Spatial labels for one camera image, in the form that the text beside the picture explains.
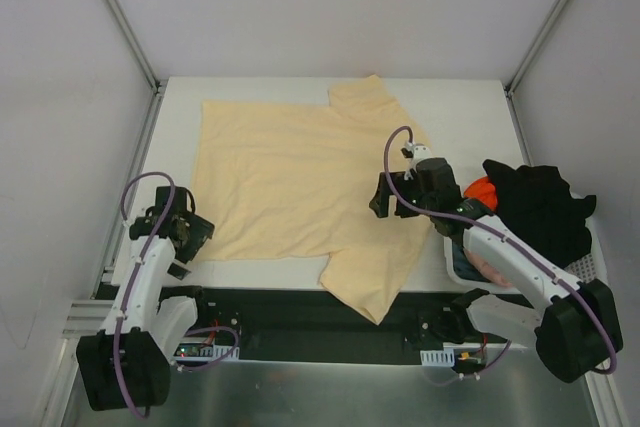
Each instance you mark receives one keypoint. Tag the orange t shirt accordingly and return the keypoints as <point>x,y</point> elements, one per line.
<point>485,191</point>

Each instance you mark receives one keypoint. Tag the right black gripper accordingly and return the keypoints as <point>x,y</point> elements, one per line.
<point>396,197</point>

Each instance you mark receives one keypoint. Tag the right aluminium frame post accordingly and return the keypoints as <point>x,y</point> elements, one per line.
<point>543,34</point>

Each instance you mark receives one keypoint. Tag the aluminium frame post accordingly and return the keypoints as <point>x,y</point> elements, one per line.
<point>133,45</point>
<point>543,34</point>

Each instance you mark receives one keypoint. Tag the pink garment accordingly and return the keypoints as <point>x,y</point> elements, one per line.
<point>486,270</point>

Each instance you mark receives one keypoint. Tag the right white cable duct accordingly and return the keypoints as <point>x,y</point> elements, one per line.
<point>438,358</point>

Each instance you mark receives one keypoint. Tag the cream yellow t shirt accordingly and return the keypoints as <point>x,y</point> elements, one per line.
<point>282,180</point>

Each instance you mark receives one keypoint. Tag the left white cable duct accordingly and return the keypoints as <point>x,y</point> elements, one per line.
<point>194,353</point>

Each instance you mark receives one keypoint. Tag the black t shirt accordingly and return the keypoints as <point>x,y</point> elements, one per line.
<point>537,205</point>

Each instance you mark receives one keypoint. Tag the white cable duct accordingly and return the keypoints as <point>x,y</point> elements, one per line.
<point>194,353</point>
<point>438,358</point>

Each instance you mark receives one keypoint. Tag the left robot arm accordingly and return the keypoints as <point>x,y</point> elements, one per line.
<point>127,362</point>

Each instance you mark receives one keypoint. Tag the white laundry basket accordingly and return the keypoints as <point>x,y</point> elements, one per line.
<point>586,269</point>

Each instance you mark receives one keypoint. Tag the left aluminium frame post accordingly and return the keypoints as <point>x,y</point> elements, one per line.
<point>133,45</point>

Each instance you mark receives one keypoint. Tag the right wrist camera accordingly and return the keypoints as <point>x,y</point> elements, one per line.
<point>416,153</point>

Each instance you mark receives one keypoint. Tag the blue garment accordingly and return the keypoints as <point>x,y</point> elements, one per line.
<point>462,266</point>

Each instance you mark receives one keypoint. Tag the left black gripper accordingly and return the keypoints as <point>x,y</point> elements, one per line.
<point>198,235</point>

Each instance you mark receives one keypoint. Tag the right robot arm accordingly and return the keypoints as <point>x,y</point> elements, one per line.
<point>571,324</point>

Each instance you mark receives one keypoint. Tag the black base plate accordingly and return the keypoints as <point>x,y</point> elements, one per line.
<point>313,326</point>

